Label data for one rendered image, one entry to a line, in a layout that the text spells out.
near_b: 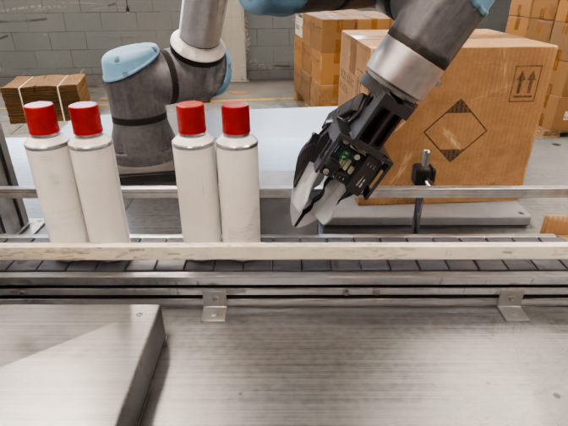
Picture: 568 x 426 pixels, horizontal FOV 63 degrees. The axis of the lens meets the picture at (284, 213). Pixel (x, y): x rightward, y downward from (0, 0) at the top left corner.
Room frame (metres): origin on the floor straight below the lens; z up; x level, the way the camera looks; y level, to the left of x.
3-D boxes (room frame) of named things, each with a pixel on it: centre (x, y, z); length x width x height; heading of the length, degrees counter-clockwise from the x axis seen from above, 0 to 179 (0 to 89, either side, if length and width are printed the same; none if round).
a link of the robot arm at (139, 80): (1.00, 0.31, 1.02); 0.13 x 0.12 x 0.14; 125
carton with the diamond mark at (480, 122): (0.87, -0.27, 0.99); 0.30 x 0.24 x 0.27; 94
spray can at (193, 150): (0.55, 0.11, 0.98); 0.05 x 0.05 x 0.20
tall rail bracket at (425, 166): (0.62, -0.21, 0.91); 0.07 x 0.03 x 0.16; 0
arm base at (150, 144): (0.99, 0.31, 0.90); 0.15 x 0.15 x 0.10
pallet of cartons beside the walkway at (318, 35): (4.46, -0.60, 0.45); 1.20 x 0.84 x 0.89; 10
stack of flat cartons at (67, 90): (4.41, 2.22, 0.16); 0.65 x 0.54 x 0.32; 103
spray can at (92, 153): (0.54, 0.24, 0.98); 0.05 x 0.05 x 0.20
